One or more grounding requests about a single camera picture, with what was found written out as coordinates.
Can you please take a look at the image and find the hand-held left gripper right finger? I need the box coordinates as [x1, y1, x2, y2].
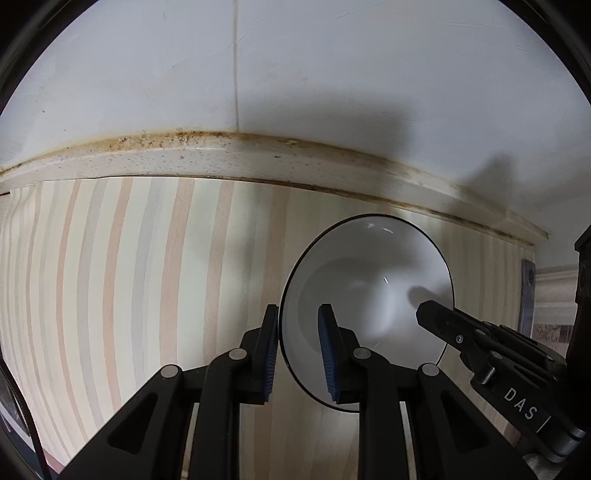
[318, 303, 515, 480]

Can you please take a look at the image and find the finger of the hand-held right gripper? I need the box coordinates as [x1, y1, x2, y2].
[416, 300, 568, 387]

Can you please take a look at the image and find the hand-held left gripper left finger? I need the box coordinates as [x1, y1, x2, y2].
[58, 304, 281, 480]

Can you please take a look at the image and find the white bowl dark rim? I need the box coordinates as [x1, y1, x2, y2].
[278, 213, 455, 413]

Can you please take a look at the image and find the frosted glass sliding door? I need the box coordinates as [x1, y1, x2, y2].
[531, 265, 578, 356]

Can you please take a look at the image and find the striped cat tablecloth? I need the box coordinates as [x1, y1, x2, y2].
[0, 178, 536, 480]

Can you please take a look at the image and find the black cooktop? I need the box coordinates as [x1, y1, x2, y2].
[0, 360, 47, 478]

